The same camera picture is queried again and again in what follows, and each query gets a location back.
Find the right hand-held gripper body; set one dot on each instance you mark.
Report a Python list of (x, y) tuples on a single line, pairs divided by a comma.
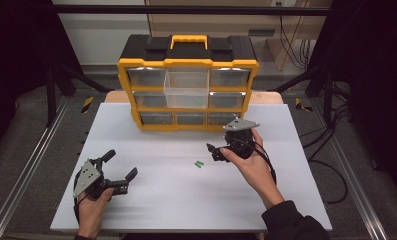
[(241, 143)]

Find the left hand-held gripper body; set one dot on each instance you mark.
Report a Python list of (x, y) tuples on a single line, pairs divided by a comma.
[(87, 176)]

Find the small green plastic piece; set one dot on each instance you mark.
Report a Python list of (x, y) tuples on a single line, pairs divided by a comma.
[(200, 101), (197, 163), (200, 165)]

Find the clear plastic storage drawer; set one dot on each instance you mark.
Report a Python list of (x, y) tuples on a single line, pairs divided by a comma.
[(186, 90)]

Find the yellow black drawer organizer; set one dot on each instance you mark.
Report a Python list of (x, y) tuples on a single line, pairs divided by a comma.
[(189, 50)]

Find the person's right hand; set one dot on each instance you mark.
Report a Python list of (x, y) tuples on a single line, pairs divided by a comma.
[(256, 173)]

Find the person's left hand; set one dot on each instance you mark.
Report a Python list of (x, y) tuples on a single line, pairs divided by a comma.
[(91, 215)]

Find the yellow black striped tape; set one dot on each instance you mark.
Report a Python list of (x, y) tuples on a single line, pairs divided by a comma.
[(301, 105), (87, 104)]

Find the group of clear drawers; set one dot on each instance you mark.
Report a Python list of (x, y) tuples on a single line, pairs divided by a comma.
[(147, 99)]

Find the black metal stand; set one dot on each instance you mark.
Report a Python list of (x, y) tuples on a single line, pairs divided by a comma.
[(326, 93), (51, 96)]

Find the grey vent plate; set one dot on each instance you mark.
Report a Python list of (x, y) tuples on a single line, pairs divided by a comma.
[(261, 32)]

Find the white panel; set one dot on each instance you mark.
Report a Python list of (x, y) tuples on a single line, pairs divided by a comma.
[(99, 40)]

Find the black curtain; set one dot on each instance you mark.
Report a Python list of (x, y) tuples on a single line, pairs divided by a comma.
[(376, 66), (16, 50)]

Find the aluminium floor rail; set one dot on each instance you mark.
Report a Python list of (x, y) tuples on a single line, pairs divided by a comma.
[(349, 173), (26, 166)]

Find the white wall socket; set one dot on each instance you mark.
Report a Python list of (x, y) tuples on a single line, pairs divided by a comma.
[(282, 3)]

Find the black metal frame bar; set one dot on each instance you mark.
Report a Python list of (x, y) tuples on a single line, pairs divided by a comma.
[(119, 9)]

